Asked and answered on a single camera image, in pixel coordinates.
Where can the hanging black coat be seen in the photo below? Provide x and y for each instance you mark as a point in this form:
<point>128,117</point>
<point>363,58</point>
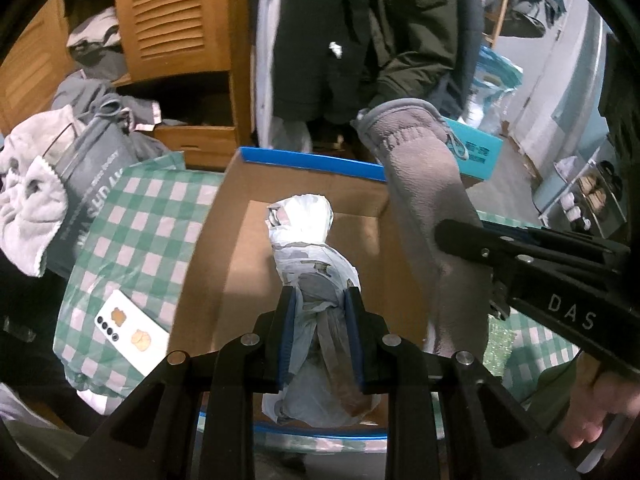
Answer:
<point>320,35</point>

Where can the white plastic bag bundle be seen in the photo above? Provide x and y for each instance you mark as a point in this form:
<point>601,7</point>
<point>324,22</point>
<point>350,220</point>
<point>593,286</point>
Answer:
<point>305,255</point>

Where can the green glittery cloth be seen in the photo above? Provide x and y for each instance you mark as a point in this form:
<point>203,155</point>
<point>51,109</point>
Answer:
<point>501,347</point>

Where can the wooden wardrobe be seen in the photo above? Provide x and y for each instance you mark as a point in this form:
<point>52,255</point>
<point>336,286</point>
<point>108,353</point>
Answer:
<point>240,85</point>

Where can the person's right hand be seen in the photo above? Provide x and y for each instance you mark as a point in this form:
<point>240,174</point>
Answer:
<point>595,410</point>

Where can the blue-rimmed cardboard box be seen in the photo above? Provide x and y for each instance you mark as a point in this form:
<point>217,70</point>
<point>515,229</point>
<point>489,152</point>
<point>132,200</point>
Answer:
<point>235,260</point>

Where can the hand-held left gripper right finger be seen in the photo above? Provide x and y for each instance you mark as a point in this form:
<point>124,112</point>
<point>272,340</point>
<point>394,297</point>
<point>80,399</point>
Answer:
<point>352,330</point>

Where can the grey printed paper bag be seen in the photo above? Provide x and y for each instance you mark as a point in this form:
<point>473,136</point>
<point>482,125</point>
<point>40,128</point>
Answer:
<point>95,200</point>

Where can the wooden rack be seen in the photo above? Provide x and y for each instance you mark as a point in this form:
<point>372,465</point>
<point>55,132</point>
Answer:
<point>497,0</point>

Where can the folded clothes on shelf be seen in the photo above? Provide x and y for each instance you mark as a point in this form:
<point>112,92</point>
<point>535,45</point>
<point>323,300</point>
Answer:
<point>95,45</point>

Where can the green checked blanket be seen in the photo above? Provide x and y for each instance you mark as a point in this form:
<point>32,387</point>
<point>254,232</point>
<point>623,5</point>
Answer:
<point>150,240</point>

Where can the person's right forearm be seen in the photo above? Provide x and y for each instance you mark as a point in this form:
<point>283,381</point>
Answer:
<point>550,395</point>

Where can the panelled wooden wardrobe door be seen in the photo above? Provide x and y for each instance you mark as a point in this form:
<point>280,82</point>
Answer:
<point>30,70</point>

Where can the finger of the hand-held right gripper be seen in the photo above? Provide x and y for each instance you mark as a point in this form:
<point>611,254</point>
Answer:
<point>465,240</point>
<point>510,231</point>

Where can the louvered wooden wardrobe door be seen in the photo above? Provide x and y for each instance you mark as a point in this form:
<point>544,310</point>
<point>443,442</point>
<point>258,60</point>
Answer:
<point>170,15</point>

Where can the hanging olive jacket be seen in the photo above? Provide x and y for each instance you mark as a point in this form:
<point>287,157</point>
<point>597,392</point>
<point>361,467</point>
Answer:
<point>420,20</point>

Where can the wooden wardrobe drawer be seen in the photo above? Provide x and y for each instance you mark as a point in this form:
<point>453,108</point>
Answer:
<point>200,137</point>

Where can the teal printed box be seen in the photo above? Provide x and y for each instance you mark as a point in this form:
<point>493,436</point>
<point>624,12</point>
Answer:
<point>480,150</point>

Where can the white smartphone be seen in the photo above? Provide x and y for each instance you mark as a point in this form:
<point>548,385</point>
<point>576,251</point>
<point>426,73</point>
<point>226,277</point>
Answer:
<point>132,332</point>

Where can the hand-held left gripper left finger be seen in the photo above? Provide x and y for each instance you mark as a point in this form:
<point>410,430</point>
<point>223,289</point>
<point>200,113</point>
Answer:
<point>290,325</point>

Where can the taupe grey fleece sock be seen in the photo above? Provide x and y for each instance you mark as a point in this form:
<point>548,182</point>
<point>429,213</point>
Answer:
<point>425,190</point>

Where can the grey hoodie pile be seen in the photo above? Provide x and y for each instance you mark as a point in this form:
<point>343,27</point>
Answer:
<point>95,97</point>

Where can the clear teal-printed plastic bag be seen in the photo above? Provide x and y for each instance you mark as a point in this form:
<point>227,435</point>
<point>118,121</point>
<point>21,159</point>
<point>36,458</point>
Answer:
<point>492,85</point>

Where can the light grey towel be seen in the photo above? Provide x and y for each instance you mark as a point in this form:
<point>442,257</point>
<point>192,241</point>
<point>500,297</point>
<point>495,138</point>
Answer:
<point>25,200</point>

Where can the shoe rack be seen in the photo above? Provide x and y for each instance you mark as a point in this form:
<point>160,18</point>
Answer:
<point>585,195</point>

